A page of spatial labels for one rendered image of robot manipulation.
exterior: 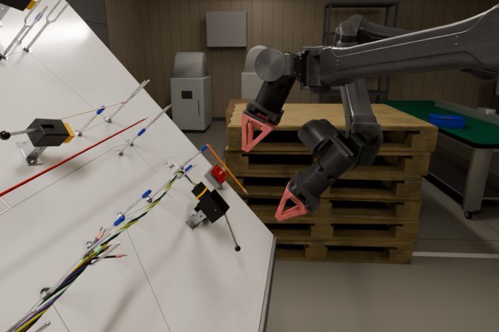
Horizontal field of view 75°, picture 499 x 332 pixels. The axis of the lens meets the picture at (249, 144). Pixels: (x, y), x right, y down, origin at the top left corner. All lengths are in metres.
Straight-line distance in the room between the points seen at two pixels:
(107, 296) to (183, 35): 6.49
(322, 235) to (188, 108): 4.00
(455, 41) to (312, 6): 6.43
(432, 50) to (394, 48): 0.06
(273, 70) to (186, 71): 5.34
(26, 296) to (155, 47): 6.67
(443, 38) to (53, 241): 0.57
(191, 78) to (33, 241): 5.34
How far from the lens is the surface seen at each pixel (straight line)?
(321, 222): 2.37
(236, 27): 6.46
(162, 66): 7.03
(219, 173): 0.97
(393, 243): 2.58
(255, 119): 0.64
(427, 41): 0.44
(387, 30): 1.05
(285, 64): 0.57
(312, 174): 0.67
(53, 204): 0.61
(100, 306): 0.57
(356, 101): 0.78
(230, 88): 6.79
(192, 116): 5.88
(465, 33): 0.41
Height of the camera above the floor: 1.46
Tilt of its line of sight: 16 degrees down
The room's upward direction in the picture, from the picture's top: straight up
